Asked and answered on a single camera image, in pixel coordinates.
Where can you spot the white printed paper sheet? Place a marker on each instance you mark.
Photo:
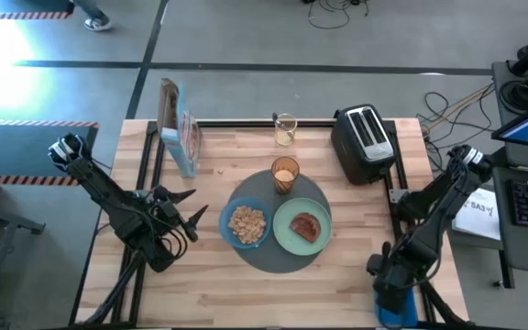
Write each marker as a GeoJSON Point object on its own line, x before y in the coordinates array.
{"type": "Point", "coordinates": [479, 220]}

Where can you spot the blue plastic basket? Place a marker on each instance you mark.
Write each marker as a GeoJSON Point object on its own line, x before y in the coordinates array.
{"type": "Point", "coordinates": [408, 316]}

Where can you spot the black two-slot toaster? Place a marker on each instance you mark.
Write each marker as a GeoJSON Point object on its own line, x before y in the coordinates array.
{"type": "Point", "coordinates": [360, 160]}

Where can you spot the green plastic plate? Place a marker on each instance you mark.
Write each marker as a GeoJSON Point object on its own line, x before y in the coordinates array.
{"type": "Point", "coordinates": [291, 245]}

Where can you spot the blue cereal box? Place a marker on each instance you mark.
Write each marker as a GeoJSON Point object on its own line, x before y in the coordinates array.
{"type": "Point", "coordinates": [181, 146]}

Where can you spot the metal spoon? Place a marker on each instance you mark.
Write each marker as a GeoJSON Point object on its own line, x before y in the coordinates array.
{"type": "Point", "coordinates": [278, 120]}

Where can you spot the blue plastic bowl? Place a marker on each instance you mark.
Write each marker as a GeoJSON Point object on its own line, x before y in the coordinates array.
{"type": "Point", "coordinates": [225, 229]}

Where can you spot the cereal flakes heap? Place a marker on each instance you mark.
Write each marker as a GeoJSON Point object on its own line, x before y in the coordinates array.
{"type": "Point", "coordinates": [247, 224]}

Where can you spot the grey computer desk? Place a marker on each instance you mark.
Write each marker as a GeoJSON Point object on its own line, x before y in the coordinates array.
{"type": "Point", "coordinates": [527, 249]}

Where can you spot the brown toast slice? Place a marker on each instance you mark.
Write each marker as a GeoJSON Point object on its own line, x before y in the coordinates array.
{"type": "Point", "coordinates": [306, 227]}

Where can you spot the clear drinking glass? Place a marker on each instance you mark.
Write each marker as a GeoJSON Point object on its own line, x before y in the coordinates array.
{"type": "Point", "coordinates": [286, 133]}

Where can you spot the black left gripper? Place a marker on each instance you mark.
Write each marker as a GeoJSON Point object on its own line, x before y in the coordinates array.
{"type": "Point", "coordinates": [172, 215]}

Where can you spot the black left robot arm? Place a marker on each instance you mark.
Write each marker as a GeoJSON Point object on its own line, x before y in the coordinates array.
{"type": "Point", "coordinates": [103, 197]}

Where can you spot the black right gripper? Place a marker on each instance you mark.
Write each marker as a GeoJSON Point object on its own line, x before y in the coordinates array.
{"type": "Point", "coordinates": [397, 279]}

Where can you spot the grey platform with hazard stripes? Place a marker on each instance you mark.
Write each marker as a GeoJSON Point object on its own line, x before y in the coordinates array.
{"type": "Point", "coordinates": [25, 149]}

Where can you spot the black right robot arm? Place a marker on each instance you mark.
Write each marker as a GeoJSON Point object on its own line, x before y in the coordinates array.
{"type": "Point", "coordinates": [447, 192]}

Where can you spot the grey round placemat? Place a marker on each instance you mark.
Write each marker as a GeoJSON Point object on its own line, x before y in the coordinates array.
{"type": "Point", "coordinates": [268, 259]}

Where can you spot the wooden table with black frame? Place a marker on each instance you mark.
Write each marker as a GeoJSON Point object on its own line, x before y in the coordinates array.
{"type": "Point", "coordinates": [147, 146]}

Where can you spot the person's foot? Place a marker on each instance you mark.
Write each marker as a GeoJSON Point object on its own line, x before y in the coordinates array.
{"type": "Point", "coordinates": [96, 23]}

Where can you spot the orange plastic tumbler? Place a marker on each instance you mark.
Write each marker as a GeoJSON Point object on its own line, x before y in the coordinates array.
{"type": "Point", "coordinates": [285, 176]}

